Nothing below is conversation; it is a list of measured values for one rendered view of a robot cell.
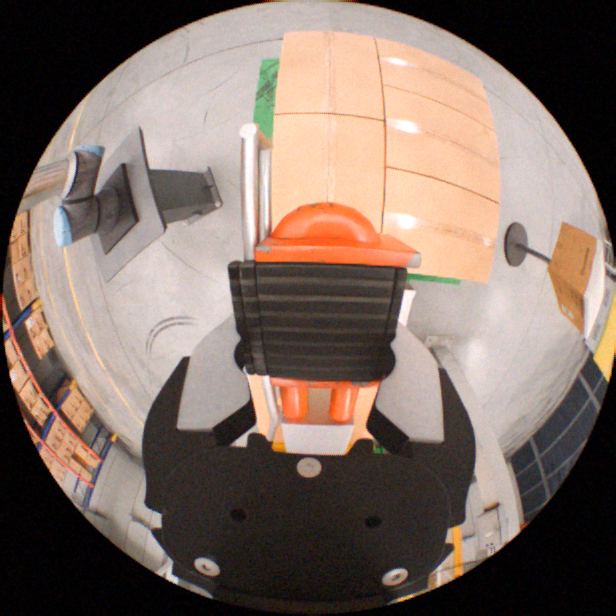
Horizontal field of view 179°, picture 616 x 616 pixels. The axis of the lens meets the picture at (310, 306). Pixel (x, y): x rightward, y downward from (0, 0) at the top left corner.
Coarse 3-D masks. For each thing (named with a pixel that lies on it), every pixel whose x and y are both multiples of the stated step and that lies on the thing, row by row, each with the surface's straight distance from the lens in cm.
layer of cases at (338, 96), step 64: (320, 64) 102; (384, 64) 108; (448, 64) 135; (320, 128) 84; (384, 128) 90; (448, 128) 102; (320, 192) 79; (384, 192) 83; (448, 192) 94; (448, 256) 96
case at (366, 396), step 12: (252, 384) 60; (252, 396) 64; (264, 396) 63; (360, 396) 61; (372, 396) 62; (264, 408) 68; (360, 408) 66; (264, 420) 73; (360, 420) 71; (264, 432) 81; (276, 432) 79; (360, 432) 79
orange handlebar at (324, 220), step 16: (304, 208) 11; (320, 208) 11; (336, 208) 11; (352, 208) 11; (288, 224) 11; (304, 224) 10; (320, 224) 10; (336, 224) 10; (352, 224) 11; (368, 224) 11; (352, 240) 11; (368, 240) 11; (288, 400) 17; (304, 400) 18; (336, 400) 17; (352, 400) 17; (288, 416) 19; (336, 416) 19
